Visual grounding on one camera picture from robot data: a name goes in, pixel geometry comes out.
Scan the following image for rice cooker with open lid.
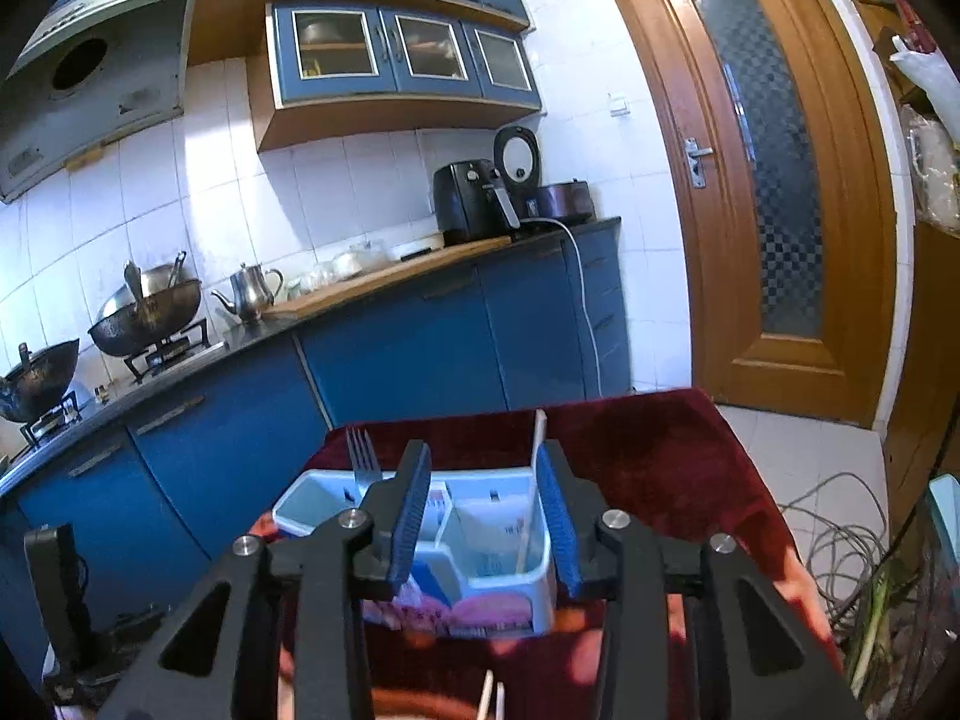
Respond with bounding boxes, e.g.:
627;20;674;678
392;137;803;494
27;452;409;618
493;126;593;226

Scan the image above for green onion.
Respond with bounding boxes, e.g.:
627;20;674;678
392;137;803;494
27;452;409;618
851;570;897;691

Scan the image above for brown wooden door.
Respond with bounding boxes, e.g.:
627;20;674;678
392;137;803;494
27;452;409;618
596;0;916;428

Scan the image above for black stand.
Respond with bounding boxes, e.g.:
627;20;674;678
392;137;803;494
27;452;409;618
22;523;98;683

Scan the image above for tangle of grey cables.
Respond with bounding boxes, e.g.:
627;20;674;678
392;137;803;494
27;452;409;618
780;472;908;623

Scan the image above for dark red floral blanket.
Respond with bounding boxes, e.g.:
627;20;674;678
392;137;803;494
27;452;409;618
247;388;845;720

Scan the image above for black air fryer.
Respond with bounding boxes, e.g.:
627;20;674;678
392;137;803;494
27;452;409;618
433;160;520;247

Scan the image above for silver metal teapot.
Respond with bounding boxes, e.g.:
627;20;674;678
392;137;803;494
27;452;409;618
211;263;284;326

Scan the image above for white plastic bag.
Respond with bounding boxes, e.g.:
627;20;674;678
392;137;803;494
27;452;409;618
889;34;960;158

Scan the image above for large black wok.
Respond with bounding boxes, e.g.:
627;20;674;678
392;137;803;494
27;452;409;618
88;262;205;357

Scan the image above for gas stove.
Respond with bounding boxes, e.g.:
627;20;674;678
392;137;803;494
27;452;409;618
0;317;230;466

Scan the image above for wooden cutting board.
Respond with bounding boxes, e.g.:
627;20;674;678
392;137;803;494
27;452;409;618
259;235;512;318

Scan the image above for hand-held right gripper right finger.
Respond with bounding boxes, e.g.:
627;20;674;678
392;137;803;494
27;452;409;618
536;439;852;720

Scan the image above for white and blue utensil holder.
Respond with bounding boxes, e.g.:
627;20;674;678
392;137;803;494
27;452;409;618
272;467;560;638

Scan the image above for grey range hood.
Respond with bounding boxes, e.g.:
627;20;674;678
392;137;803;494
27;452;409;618
0;0;200;203

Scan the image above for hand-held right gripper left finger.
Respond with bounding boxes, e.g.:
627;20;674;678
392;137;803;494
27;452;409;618
94;439;434;720

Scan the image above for silver fork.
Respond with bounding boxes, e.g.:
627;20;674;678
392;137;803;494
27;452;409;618
346;426;385;505

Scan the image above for silver door handle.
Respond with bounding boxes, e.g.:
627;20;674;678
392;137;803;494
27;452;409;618
684;137;712;190

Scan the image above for light blue container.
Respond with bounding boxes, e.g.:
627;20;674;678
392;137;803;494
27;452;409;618
930;476;960;541

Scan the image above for blue lower kitchen cabinets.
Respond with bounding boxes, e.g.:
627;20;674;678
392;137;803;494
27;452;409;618
0;221;635;616

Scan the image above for white power cable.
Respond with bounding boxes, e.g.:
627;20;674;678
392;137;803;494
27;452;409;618
517;217;605;397

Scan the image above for small black wok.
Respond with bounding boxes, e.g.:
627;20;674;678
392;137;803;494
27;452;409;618
0;337;80;423

